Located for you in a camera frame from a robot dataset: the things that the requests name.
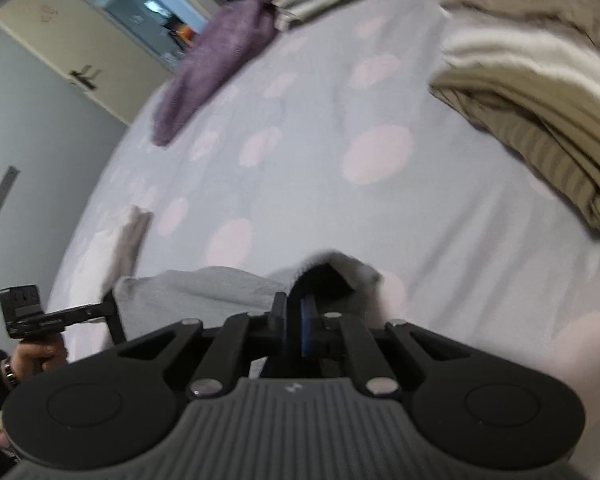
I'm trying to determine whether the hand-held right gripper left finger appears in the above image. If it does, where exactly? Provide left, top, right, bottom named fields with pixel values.
left=117, top=291, right=288, bottom=401

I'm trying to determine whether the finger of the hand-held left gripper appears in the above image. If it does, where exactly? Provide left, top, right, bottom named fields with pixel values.
left=102, top=289, right=128, bottom=347

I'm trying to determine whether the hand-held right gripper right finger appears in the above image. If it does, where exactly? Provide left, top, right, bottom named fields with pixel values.
left=300, top=294, right=474, bottom=402

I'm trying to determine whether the grey garment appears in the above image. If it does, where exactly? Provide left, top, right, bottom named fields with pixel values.
left=112, top=249, right=387, bottom=381

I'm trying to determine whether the person's left hand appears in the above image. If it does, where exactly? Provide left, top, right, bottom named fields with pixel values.
left=10, top=331, right=71, bottom=387

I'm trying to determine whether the wristwatch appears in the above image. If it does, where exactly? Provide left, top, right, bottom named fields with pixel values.
left=0, top=357, right=22, bottom=392

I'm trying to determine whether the cream white cloth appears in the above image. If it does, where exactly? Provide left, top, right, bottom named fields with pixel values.
left=74, top=204, right=154, bottom=307

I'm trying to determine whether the pink dotted bed sheet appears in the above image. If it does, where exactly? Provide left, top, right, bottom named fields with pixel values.
left=45, top=0, right=600, bottom=413

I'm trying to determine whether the purple sweater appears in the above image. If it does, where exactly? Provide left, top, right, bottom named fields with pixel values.
left=151, top=0, right=292, bottom=149

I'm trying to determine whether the cream door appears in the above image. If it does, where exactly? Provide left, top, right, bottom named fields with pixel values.
left=0, top=0, right=175, bottom=127

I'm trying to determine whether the olive striped folded cloth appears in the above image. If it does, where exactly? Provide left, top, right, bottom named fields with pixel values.
left=429, top=69, right=600, bottom=257

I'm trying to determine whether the taupe folded cloth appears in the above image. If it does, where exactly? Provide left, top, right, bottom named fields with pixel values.
left=439, top=0, right=600, bottom=48

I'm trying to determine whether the black door handle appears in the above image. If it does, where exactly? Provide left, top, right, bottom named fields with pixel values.
left=69, top=63, right=104, bottom=93

